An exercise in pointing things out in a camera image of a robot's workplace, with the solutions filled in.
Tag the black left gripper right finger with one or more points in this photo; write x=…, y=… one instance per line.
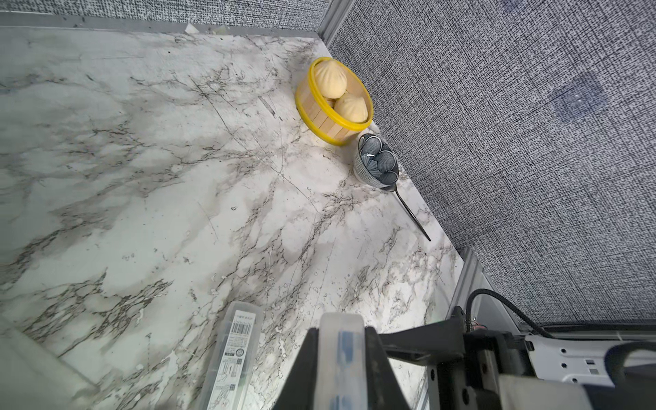
x=383, y=390

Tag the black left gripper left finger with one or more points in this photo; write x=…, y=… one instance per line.
x=299, y=387

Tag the compass case red label front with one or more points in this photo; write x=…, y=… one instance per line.
x=341, y=381

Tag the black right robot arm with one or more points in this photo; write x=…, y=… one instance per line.
x=483, y=369

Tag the black spoon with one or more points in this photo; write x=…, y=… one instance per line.
x=394, y=189

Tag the dark blue patterned bowl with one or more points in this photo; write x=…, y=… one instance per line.
x=374, y=162

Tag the yellow rimmed wooden steamer basket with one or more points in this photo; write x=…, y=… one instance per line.
x=318, y=114

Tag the cream steamed bun near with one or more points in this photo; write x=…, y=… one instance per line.
x=352, y=108

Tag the cream steamed bun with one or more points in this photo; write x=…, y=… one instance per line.
x=352, y=108
x=330, y=79

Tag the cream steamed bun far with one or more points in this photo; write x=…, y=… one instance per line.
x=330, y=79

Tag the white canvas bag blue handles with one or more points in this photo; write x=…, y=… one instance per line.
x=34, y=378

